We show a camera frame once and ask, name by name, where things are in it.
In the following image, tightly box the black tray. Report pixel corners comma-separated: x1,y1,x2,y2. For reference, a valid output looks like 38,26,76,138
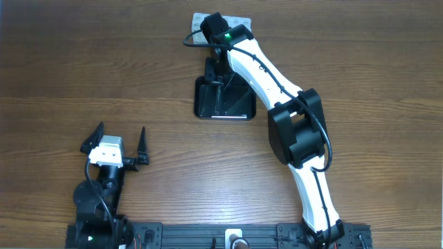
193,75,257,121

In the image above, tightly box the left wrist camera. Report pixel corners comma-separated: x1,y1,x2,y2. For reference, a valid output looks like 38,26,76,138
88,135,125,169

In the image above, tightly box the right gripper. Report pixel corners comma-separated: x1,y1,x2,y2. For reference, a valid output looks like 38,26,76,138
204,51,228,86

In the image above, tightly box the white test tube rack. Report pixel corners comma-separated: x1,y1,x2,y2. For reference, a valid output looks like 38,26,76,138
191,12,252,46

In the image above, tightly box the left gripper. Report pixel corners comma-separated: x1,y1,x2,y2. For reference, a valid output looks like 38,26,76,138
80,121,150,172

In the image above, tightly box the mounting rail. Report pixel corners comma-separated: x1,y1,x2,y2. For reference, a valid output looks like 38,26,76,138
65,222,373,249

